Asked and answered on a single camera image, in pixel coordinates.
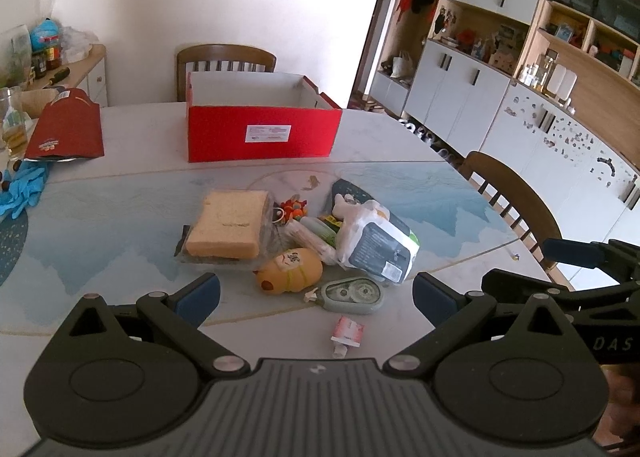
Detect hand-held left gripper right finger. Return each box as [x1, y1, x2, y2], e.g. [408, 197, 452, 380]
[382, 272, 579, 378]

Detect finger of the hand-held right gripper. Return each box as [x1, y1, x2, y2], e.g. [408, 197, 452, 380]
[481, 268, 626, 310]
[542, 237, 640, 283]

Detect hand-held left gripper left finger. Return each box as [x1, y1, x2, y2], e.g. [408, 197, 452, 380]
[62, 273, 251, 379]

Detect white wet wipes pack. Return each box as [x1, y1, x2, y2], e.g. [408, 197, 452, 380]
[336, 200, 421, 284]

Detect grey correction tape dispenser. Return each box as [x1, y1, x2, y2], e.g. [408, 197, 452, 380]
[304, 278, 386, 313]

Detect small red white tube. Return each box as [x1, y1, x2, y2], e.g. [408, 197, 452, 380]
[330, 315, 365, 359]

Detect yellow plush toy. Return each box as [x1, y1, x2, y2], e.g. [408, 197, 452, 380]
[252, 248, 323, 294]

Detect orange toy keychain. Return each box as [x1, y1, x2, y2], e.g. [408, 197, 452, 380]
[274, 199, 308, 224]

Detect white bunny plush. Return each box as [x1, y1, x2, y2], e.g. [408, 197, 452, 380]
[332, 193, 363, 222]

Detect red cardboard box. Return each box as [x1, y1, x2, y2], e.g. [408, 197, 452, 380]
[186, 72, 343, 162]

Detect person's right hand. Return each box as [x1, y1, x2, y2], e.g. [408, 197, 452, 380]
[602, 366, 640, 453]

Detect wooden slatted chair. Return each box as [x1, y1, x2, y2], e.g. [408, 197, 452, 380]
[459, 151, 563, 283]
[176, 44, 277, 102]

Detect blue printed table mat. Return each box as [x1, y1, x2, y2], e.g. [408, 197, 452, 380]
[0, 159, 521, 338]

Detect row of small shoes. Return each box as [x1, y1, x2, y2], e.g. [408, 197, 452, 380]
[400, 119, 461, 162]

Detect blue rubber gloves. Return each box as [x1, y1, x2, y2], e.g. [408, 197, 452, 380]
[0, 164, 51, 218]

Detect red paper bag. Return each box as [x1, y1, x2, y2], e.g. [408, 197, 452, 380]
[24, 88, 105, 162]

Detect white tote bag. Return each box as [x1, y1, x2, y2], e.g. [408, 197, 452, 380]
[392, 52, 413, 82]

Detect white wooden sideboard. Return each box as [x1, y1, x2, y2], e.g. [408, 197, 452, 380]
[30, 44, 108, 108]

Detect brown paper bag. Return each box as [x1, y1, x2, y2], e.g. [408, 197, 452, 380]
[20, 88, 63, 118]

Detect clear drinking glass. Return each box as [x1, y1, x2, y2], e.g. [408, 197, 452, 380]
[0, 86, 26, 160]

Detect clear plastic bag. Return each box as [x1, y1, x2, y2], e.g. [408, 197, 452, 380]
[60, 27, 96, 62]

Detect large glass jar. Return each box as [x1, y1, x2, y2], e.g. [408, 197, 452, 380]
[0, 26, 32, 88]

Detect white wall cabinet unit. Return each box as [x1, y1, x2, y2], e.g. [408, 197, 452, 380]
[367, 0, 640, 288]

